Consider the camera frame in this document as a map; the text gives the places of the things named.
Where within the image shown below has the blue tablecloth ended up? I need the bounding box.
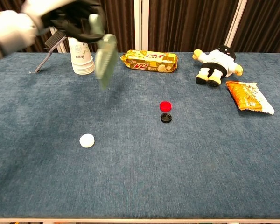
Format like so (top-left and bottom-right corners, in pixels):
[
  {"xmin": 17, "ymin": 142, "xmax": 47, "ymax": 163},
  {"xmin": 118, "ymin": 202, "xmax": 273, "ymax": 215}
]
[{"xmin": 0, "ymin": 51, "xmax": 280, "ymax": 220}]

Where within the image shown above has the black bottle cap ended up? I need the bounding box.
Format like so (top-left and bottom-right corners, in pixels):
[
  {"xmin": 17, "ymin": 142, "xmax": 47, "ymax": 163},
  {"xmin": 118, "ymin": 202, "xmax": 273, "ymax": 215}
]
[{"xmin": 160, "ymin": 112, "xmax": 173, "ymax": 124}]

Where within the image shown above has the grey long-handled brush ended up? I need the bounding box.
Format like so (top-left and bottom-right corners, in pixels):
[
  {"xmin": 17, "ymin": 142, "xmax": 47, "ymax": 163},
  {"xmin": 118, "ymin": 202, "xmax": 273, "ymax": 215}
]
[{"xmin": 29, "ymin": 31, "xmax": 67, "ymax": 75}]

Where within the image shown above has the black and white plush toy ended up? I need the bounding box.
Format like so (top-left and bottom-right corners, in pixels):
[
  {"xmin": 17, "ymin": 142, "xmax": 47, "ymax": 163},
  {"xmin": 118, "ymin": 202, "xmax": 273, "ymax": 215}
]
[{"xmin": 192, "ymin": 45, "xmax": 244, "ymax": 88}]

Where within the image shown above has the yellow biscuit package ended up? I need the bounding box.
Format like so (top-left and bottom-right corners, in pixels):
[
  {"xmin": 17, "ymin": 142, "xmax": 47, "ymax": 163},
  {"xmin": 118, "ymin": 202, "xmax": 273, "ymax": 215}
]
[{"xmin": 120, "ymin": 49, "xmax": 179, "ymax": 74}]

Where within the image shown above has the dark brown curtain panel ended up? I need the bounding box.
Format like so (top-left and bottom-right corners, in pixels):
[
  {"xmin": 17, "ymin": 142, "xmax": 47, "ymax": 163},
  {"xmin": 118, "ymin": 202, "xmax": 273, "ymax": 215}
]
[
  {"xmin": 148, "ymin": 0, "xmax": 240, "ymax": 53},
  {"xmin": 0, "ymin": 0, "xmax": 59, "ymax": 53},
  {"xmin": 231, "ymin": 0, "xmax": 280, "ymax": 56},
  {"xmin": 65, "ymin": 0, "xmax": 135, "ymax": 53}
]

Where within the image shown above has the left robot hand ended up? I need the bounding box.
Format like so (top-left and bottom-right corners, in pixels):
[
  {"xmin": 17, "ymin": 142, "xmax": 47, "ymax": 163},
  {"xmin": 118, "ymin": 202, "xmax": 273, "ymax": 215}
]
[{"xmin": 21, "ymin": 0, "xmax": 106, "ymax": 43}]

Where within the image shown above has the orange snack bag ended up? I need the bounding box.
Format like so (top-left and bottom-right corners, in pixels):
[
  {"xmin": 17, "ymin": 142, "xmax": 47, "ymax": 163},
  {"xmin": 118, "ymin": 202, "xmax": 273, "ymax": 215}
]
[{"xmin": 225, "ymin": 80, "xmax": 275, "ymax": 116}]

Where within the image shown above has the red bottle cap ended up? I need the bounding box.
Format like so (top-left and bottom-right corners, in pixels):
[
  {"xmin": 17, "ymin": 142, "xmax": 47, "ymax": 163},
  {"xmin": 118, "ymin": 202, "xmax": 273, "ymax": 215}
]
[{"xmin": 159, "ymin": 100, "xmax": 173, "ymax": 112}]

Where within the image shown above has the stack of white paper cups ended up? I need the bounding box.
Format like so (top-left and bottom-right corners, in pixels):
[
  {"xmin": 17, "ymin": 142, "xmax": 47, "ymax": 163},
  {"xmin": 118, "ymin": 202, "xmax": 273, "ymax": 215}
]
[{"xmin": 68, "ymin": 36, "xmax": 96, "ymax": 76}]

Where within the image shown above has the white partition post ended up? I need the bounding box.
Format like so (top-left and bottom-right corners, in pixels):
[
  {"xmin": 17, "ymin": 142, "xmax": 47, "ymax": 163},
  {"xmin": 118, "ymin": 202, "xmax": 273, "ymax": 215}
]
[
  {"xmin": 133, "ymin": 0, "xmax": 149, "ymax": 53},
  {"xmin": 49, "ymin": 26, "xmax": 67, "ymax": 53},
  {"xmin": 224, "ymin": 0, "xmax": 248, "ymax": 48}
]

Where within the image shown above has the white table frame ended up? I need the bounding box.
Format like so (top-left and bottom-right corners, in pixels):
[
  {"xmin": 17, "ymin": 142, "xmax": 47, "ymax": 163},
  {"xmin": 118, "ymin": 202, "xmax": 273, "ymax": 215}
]
[{"xmin": 0, "ymin": 217, "xmax": 280, "ymax": 224}]

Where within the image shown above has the white bottle cap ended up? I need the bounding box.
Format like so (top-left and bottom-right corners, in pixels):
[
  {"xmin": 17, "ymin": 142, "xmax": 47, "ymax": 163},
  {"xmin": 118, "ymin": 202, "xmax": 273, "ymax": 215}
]
[{"xmin": 79, "ymin": 133, "xmax": 95, "ymax": 148}]

